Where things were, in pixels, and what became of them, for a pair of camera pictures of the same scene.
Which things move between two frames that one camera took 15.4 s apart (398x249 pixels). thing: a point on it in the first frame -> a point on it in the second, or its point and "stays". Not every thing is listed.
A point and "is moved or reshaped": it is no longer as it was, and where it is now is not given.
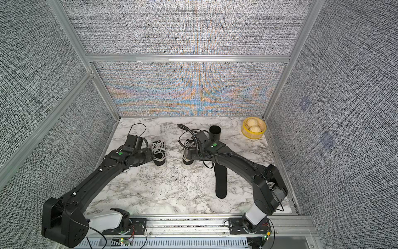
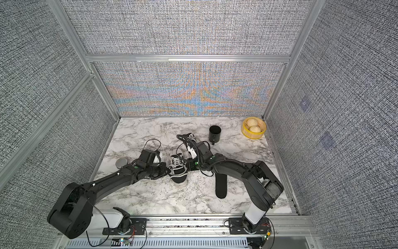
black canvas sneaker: [186, 163] is moved or reshaped
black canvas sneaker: [158, 148] -> [178, 170]
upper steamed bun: [252, 122] stays
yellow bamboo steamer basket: [253, 127] stays
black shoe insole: [221, 173] stays
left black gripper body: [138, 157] -> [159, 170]
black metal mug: [215, 132] stays
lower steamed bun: [255, 128] stays
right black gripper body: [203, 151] -> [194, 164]
